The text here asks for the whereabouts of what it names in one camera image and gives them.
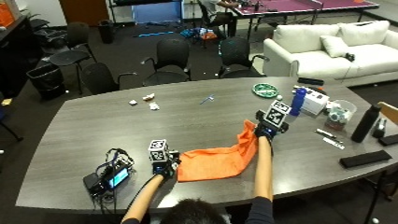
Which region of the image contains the white sofa cushion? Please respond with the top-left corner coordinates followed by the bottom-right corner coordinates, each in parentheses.
top-left (318, 35), bottom-right (349, 58)

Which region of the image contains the white marker cube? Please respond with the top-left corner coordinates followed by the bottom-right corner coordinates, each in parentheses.
top-left (146, 138), bottom-right (171, 163)
top-left (262, 99), bottom-right (292, 129)

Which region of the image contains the wooden chair back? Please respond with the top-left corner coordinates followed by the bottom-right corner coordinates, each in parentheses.
top-left (376, 101), bottom-right (398, 127)

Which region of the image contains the small black flat case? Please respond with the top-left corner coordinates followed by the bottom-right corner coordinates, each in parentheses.
top-left (376, 133), bottom-right (398, 147)

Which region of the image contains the white sofa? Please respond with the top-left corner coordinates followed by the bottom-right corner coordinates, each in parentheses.
top-left (262, 20), bottom-right (398, 88)

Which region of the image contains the black office chair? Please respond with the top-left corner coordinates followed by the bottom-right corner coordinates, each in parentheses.
top-left (79, 62), bottom-right (139, 95)
top-left (139, 37), bottom-right (192, 87)
top-left (216, 36), bottom-right (271, 78)
top-left (47, 21), bottom-right (98, 94)

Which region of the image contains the long black flat case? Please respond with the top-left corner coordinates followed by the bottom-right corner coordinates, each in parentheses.
top-left (338, 149), bottom-right (392, 169)

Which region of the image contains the tall black trash bin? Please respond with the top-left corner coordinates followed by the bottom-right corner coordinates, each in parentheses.
top-left (97, 19), bottom-right (117, 45)

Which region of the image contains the the person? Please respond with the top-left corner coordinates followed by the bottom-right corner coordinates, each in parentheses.
top-left (121, 195), bottom-right (275, 224)

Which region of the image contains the orange cloth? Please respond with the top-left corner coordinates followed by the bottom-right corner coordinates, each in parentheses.
top-left (176, 119), bottom-right (259, 183)

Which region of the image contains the black water bottle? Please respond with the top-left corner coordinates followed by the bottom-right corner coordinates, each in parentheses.
top-left (349, 105), bottom-right (381, 144)

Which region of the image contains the green round plate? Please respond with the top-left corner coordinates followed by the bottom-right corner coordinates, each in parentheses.
top-left (251, 82), bottom-right (279, 99)

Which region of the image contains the clear plastic container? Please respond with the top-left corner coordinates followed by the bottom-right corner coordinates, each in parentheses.
top-left (323, 99), bottom-right (357, 131)

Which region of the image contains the black remote on table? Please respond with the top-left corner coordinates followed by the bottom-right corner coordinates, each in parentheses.
top-left (295, 77), bottom-right (326, 87)

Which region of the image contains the black pen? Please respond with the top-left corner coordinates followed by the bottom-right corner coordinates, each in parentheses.
top-left (312, 128), bottom-right (338, 140)

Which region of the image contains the blue water bottle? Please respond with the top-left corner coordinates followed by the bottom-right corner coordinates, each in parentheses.
top-left (288, 87), bottom-right (308, 118)

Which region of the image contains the person's left hand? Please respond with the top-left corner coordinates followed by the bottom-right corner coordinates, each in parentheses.
top-left (151, 150), bottom-right (182, 179)

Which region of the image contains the white box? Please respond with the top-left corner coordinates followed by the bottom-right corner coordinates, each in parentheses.
top-left (299, 90), bottom-right (331, 116)

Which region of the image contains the person's right hand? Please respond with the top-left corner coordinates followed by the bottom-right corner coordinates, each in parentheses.
top-left (252, 109), bottom-right (291, 140)

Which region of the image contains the small blue tool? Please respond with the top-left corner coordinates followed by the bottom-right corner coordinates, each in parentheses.
top-left (198, 94), bottom-right (216, 105)

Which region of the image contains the black recording device with screen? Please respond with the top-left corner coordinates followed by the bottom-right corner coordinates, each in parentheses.
top-left (82, 155), bottom-right (137, 197)

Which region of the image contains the purple table tennis table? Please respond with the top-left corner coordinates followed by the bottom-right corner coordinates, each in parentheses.
top-left (230, 0), bottom-right (380, 41)

